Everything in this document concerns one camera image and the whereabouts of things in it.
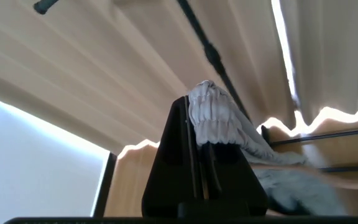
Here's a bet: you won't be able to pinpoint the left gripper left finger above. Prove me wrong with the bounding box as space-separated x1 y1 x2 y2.
141 95 202 218

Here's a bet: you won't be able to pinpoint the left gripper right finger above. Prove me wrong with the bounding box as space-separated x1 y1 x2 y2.
197 141 269 218

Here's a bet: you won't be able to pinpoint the pale grey shorts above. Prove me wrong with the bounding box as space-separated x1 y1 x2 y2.
187 80 347 217

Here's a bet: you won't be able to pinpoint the black clothes rack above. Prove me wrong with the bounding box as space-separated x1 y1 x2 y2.
32 0 358 174

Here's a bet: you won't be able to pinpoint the beige curtain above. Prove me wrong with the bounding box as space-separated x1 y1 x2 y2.
0 0 358 155

